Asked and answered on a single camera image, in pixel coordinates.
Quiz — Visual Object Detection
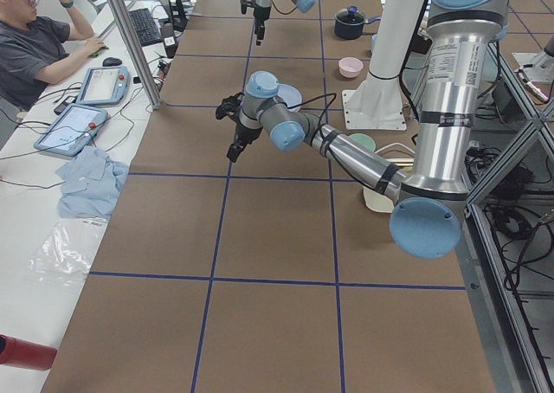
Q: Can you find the blue plate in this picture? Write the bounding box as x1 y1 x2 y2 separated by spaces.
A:
277 83 303 112

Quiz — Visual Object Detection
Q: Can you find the dark blue pot with lid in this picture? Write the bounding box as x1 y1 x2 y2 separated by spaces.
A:
334 5 382 41

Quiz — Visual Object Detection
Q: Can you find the black box with label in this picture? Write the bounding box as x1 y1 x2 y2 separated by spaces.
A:
160 23 178 58

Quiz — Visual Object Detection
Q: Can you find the pink bowl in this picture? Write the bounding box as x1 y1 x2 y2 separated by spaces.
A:
338 56 364 79

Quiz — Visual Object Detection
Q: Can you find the black keyboard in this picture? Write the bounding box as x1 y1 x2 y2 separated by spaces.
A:
128 8 162 47

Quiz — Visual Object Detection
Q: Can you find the green bowl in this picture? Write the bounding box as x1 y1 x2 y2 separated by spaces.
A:
349 132 377 152

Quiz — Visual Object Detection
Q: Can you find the far blue teach pendant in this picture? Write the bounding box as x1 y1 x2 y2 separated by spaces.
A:
76 66 129 106

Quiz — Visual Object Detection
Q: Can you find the blue teach pendant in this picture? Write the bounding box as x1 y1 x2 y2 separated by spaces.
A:
76 66 129 106
34 104 108 157

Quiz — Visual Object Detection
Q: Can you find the light blue shirt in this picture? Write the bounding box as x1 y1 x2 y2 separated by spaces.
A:
55 145 129 219

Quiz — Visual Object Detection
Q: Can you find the black computer mouse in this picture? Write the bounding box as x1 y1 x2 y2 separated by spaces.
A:
102 57 122 67

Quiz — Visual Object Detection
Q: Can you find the white toaster with bread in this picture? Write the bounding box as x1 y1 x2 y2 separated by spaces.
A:
362 142 416 215

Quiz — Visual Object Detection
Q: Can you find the near blue teach pendant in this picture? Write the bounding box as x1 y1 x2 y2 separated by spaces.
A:
34 104 108 157

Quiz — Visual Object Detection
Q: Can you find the clear plastic bag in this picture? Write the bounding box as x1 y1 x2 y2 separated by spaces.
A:
29 218 108 288

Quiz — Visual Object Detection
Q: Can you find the seated person in grey shirt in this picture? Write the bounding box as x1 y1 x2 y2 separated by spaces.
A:
1 0 106 111

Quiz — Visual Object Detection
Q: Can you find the red cylinder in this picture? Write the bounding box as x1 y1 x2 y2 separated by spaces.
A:
1 334 57 371

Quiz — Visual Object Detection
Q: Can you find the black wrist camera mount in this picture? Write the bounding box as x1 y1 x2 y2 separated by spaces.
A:
216 92 244 122

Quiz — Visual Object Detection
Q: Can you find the white camera stand column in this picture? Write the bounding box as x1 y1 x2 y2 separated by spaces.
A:
343 0 427 131

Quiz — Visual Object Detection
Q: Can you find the aluminium frame post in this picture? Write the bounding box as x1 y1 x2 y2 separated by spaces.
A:
107 0 162 110

